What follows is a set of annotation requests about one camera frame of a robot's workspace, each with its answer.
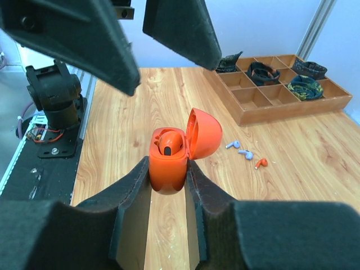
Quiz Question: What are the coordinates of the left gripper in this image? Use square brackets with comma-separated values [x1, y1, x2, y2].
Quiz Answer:
[1, 0, 222, 96]

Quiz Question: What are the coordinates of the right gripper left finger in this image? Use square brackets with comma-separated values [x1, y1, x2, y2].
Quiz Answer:
[1, 157, 151, 269]

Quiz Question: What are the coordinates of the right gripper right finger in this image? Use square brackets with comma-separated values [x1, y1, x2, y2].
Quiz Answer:
[184, 161, 359, 269]

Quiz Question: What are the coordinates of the orange earbud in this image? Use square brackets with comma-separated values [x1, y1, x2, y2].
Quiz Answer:
[255, 158, 268, 170]
[156, 130, 183, 156]

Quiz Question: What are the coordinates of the orange earbud charging case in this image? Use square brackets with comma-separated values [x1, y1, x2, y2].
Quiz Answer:
[149, 108, 223, 195]

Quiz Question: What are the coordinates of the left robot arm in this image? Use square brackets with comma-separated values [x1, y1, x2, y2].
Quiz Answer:
[1, 1, 222, 130]

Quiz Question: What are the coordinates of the purple earbud near tray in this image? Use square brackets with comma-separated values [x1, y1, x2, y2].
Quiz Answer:
[238, 150, 254, 160]

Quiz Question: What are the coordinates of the purple earbud far left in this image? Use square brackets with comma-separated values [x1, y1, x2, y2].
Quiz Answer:
[226, 141, 241, 149]

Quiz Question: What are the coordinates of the dark green folded tie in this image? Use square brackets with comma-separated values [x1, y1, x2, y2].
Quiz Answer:
[215, 51, 243, 73]

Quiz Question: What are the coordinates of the black orange rolled tie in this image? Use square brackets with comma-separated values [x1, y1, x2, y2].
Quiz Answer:
[246, 61, 281, 87]

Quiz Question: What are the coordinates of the wooden compartment tray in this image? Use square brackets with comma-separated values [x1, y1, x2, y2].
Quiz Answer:
[203, 55, 352, 125]

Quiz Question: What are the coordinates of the green yellow rolled tie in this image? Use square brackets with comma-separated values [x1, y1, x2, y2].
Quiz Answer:
[287, 75, 323, 101]

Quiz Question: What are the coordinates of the black rolled tie top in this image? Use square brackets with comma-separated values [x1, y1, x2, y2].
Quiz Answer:
[292, 58, 327, 80]

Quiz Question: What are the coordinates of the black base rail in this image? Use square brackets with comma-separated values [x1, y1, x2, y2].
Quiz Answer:
[1, 99, 88, 205]

